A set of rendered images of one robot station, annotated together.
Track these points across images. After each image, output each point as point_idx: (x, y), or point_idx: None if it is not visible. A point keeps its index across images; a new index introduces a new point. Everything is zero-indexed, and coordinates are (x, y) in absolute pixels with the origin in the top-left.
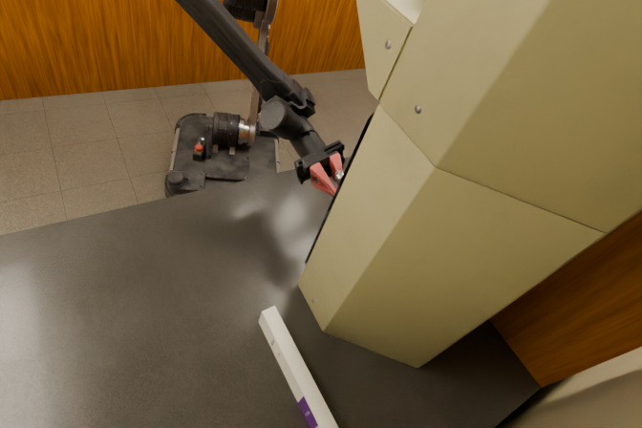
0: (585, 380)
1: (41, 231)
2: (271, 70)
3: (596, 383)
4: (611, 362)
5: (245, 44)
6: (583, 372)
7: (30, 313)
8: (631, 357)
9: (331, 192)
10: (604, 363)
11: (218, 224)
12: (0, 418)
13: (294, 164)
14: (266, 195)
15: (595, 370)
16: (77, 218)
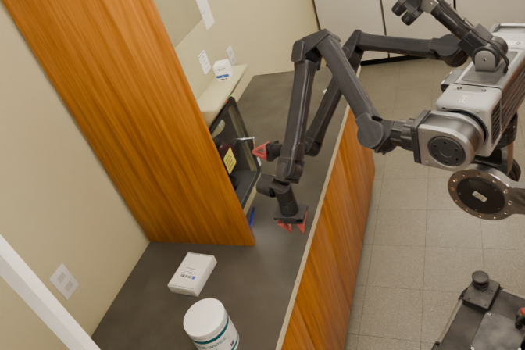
0: (135, 241)
1: (339, 122)
2: (312, 123)
3: (134, 223)
4: (124, 247)
5: (319, 106)
6: (132, 265)
7: (309, 120)
8: (120, 233)
9: (260, 151)
10: (126, 255)
11: (308, 162)
12: (285, 117)
13: (278, 141)
14: (311, 182)
15: (130, 251)
16: (340, 129)
